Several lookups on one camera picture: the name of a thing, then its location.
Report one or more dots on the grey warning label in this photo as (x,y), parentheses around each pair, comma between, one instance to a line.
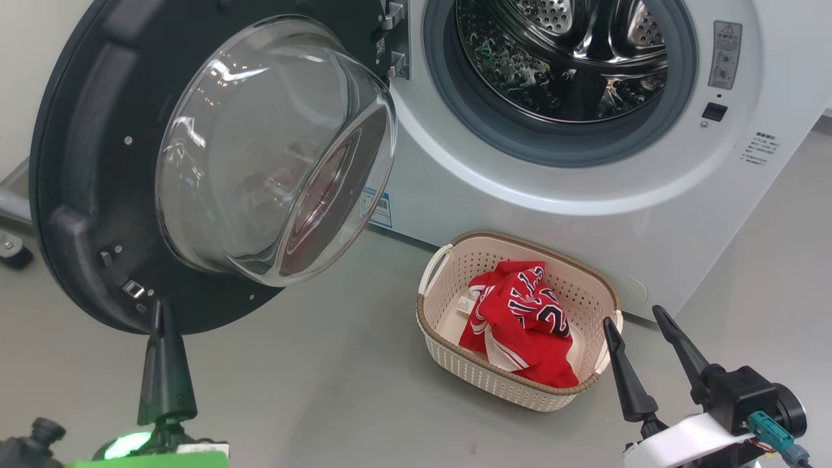
(725,55)

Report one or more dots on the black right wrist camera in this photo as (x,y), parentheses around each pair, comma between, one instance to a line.
(747,393)

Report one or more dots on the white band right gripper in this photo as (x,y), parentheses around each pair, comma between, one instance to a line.
(682,445)

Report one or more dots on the blue energy sticker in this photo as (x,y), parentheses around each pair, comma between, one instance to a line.
(380,211)

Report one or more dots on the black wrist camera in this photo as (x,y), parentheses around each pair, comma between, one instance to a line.
(29,452)
(747,393)

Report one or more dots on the grey rubber door gasket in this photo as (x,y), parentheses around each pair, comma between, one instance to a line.
(559,143)

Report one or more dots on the grey metal stand leg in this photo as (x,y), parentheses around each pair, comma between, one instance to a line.
(13,257)

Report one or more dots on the red jersey navy numbers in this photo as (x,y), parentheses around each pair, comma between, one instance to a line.
(520,305)

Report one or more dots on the white front-load washing machine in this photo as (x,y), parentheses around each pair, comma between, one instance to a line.
(520,195)

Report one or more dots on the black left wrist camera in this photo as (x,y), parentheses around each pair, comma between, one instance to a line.
(29,452)

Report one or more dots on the black glass washing machine door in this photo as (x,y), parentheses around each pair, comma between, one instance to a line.
(84,162)

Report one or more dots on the steel perforated washer drum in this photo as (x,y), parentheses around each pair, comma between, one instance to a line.
(559,65)

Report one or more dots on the black door latch socket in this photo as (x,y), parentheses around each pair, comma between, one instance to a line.
(714,112)

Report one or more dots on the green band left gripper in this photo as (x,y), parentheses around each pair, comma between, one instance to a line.
(162,458)

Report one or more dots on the cream perforated laundry basket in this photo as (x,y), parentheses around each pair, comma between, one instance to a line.
(468,370)

